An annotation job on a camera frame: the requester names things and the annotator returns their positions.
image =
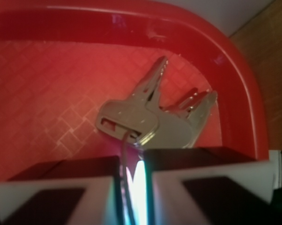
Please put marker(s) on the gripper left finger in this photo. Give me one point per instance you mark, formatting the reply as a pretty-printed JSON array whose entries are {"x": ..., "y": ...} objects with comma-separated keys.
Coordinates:
[{"x": 67, "y": 192}]

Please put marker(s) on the red plastic tray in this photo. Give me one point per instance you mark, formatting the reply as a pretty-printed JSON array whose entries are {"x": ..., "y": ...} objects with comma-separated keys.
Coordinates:
[{"x": 60, "y": 60}]

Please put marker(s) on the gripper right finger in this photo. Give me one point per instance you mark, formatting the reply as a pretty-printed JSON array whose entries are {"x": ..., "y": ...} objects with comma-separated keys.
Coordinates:
[{"x": 208, "y": 186}]

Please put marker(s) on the brown cardboard panel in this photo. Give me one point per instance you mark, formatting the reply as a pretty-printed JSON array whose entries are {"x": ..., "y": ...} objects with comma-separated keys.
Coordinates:
[{"x": 260, "y": 41}]

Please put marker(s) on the silver keys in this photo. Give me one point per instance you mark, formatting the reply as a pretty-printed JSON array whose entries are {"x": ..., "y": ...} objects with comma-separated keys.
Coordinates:
[{"x": 141, "y": 122}]

